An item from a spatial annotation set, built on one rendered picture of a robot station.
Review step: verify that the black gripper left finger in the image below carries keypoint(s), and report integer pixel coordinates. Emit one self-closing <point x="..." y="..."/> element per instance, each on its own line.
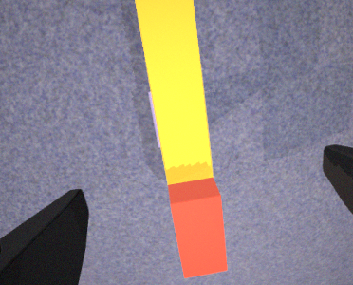
<point x="49" y="248"/>

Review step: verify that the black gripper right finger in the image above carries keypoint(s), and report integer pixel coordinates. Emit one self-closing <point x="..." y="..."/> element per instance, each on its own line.
<point x="338" y="167"/>

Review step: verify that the yellow bar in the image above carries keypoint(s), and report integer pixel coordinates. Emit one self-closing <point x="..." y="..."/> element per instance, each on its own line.
<point x="176" y="82"/>

